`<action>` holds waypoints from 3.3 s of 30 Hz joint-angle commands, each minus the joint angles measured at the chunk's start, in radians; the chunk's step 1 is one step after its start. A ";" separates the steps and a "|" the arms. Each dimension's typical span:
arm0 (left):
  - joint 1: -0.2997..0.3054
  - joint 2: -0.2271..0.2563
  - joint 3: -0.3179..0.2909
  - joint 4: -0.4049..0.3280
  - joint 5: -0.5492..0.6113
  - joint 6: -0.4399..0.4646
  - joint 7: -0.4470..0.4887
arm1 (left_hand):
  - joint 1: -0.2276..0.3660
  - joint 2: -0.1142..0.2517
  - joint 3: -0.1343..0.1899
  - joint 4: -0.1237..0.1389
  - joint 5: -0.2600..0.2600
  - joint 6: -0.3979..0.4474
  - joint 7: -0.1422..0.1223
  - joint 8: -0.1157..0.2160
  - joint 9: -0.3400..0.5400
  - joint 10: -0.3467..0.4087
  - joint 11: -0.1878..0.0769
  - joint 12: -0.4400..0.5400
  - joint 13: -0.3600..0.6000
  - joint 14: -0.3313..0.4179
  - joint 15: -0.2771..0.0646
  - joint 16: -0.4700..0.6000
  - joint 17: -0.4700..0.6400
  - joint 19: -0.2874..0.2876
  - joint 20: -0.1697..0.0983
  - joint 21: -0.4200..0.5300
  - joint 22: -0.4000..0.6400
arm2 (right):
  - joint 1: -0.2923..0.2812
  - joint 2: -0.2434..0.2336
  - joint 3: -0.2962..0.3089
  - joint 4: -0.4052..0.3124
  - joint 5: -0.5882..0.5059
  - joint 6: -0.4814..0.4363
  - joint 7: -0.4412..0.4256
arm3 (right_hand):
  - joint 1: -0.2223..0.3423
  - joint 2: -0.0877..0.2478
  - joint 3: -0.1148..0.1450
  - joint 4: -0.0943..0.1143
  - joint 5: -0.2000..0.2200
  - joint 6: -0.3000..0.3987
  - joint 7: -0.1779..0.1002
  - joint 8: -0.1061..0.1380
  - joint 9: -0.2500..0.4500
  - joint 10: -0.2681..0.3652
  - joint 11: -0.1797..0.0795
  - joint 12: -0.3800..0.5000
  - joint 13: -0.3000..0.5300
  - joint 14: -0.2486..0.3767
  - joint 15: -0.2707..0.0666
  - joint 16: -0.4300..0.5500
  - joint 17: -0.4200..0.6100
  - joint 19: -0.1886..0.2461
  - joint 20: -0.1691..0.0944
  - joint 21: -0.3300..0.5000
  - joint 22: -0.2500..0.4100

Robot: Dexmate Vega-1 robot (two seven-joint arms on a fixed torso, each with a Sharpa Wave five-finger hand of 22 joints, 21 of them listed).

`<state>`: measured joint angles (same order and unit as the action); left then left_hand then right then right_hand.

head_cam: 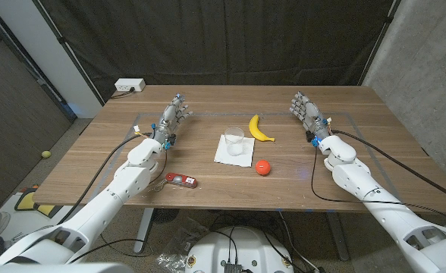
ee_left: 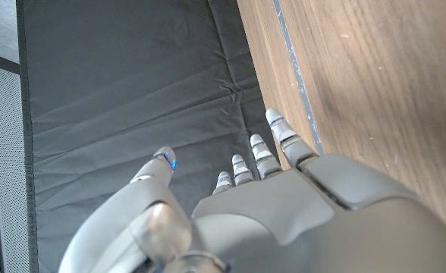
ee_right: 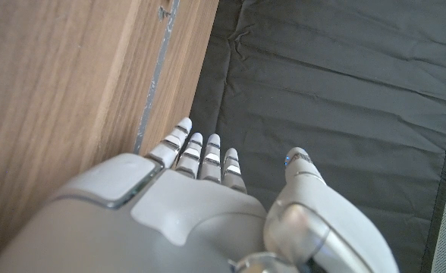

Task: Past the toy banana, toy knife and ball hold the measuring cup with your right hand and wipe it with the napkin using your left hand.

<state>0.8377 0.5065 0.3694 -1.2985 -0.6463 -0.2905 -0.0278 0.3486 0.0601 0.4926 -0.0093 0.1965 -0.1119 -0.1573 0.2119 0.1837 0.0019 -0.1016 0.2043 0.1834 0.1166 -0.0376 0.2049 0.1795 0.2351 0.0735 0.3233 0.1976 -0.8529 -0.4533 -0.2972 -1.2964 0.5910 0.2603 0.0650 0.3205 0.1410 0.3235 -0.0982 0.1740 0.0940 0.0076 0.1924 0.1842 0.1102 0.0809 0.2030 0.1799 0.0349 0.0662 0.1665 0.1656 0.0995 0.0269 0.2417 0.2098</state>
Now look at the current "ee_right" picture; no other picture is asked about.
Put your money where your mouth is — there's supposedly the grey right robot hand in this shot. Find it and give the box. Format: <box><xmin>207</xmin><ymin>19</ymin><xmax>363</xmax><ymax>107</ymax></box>
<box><xmin>0</xmin><ymin>116</ymin><xmax>400</xmax><ymax>273</ymax></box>

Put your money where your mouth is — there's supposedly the black backdrop curtain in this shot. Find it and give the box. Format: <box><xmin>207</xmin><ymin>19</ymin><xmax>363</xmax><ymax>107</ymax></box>
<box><xmin>190</xmin><ymin>0</ymin><xmax>446</xmax><ymax>273</ymax></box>

